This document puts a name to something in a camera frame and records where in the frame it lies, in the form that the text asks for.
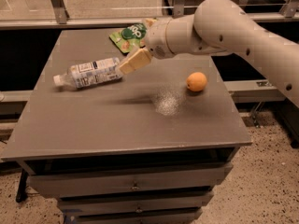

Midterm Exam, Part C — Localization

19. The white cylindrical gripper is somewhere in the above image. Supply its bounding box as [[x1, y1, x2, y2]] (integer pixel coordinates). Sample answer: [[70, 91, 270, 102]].
[[118, 18, 174, 75]]

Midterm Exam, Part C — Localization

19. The clear plastic bottle blue label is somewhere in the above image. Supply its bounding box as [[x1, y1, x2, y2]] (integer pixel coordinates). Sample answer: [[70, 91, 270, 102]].
[[53, 57, 122, 89]]

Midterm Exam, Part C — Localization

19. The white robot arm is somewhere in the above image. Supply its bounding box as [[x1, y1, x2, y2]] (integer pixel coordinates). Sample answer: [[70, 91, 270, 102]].
[[119, 0, 299, 106]]

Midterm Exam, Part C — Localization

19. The green snack bag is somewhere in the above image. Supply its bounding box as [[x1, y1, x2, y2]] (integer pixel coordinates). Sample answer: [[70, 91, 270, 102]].
[[109, 23, 147, 54]]

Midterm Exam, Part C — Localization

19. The orange fruit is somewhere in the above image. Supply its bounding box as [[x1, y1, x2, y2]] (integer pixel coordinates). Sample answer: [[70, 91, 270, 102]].
[[186, 72, 207, 91]]

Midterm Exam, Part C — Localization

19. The grey drawer cabinet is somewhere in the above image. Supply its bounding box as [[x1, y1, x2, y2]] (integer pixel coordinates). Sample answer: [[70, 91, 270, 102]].
[[0, 24, 253, 224]]

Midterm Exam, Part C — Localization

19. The middle drawer with knob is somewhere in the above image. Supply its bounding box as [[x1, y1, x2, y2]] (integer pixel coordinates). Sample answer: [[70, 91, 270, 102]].
[[58, 189, 213, 217]]

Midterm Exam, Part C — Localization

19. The drawer with knob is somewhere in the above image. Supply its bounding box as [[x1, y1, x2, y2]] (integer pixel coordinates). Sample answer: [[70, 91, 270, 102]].
[[29, 162, 233, 198], [58, 189, 213, 217]]

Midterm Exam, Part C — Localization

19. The bottom drawer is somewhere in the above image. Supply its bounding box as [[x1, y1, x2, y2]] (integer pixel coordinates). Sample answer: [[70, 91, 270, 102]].
[[66, 208, 202, 224]]

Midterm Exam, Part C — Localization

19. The top drawer with knob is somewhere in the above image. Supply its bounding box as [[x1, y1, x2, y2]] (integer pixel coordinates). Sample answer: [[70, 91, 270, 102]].
[[29, 162, 233, 198]]

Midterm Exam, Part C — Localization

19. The metal railing frame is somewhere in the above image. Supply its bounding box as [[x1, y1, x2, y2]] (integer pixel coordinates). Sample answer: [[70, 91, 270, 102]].
[[0, 0, 298, 27]]

